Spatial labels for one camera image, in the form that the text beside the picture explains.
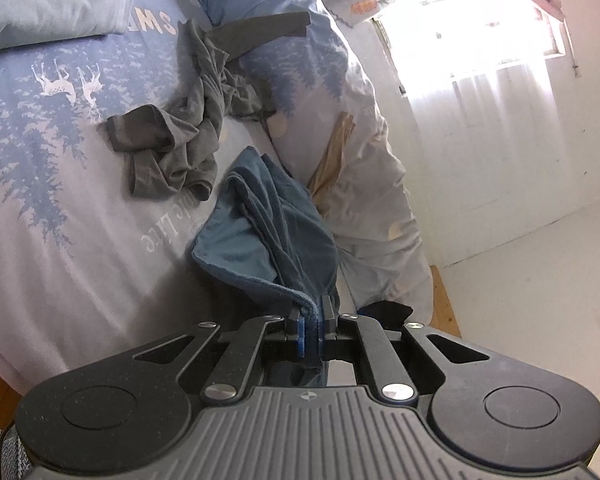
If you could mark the teal blue shirt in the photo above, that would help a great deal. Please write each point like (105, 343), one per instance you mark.
(260, 240)

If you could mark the black garment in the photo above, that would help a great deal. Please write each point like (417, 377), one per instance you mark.
(387, 312)

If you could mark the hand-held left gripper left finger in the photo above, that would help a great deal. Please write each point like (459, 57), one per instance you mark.
(300, 332)

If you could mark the window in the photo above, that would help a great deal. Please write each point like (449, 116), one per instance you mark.
(480, 35)

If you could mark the beige tights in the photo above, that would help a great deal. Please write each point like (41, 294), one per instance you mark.
(332, 160)

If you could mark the dark grey cloth strip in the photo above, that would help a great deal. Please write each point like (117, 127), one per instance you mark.
(270, 27)

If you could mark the blue white printed duvet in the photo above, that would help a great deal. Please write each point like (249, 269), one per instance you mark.
(360, 110)

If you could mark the olive grey shirt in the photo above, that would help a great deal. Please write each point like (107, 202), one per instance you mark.
(190, 130)

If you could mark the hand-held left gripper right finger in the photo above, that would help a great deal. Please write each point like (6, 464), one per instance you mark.
(326, 332)

